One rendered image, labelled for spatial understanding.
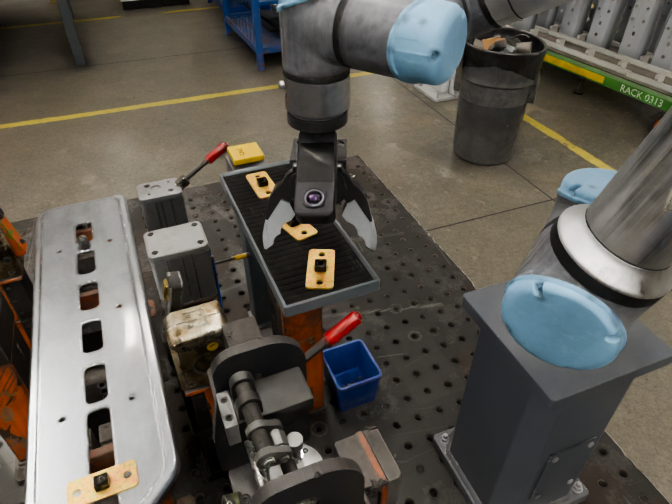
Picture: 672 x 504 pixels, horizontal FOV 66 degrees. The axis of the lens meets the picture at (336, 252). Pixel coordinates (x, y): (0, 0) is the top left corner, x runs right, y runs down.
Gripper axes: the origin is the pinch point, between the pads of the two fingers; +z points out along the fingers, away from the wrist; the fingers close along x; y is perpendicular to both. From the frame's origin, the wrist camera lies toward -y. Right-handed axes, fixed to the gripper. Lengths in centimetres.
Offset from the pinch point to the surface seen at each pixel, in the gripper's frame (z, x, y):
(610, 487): 49, -53, -6
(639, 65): 89, -218, 340
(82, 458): 18.8, 30.5, -20.3
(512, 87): 66, -94, 233
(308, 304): 2.8, 1.2, -7.1
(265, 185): 2.3, 10.6, 21.5
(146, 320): 18.4, 29.7, 4.2
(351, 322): 3.7, -4.5, -9.3
